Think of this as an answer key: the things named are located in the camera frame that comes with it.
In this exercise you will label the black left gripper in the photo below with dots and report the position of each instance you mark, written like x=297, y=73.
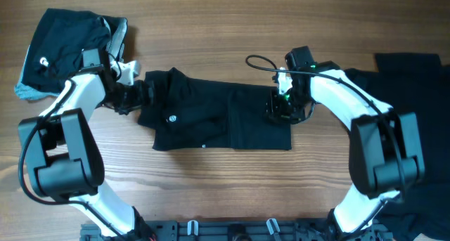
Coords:
x=140, y=100

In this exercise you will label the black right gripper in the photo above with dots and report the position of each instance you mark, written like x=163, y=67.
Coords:
x=275, y=109

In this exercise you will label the black polo shirt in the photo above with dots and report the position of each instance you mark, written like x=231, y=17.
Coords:
x=196, y=113

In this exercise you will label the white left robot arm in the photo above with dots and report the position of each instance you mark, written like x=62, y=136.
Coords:
x=60, y=163

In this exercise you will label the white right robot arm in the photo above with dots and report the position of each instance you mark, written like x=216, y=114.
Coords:
x=385, y=154

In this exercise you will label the pile of black clothes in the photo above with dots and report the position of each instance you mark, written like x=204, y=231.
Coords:
x=419, y=83

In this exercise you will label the grey patterned folded garment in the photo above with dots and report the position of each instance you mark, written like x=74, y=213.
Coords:
x=117, y=37

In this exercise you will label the folded black shirt stack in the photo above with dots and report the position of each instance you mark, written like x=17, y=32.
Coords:
x=67, y=47

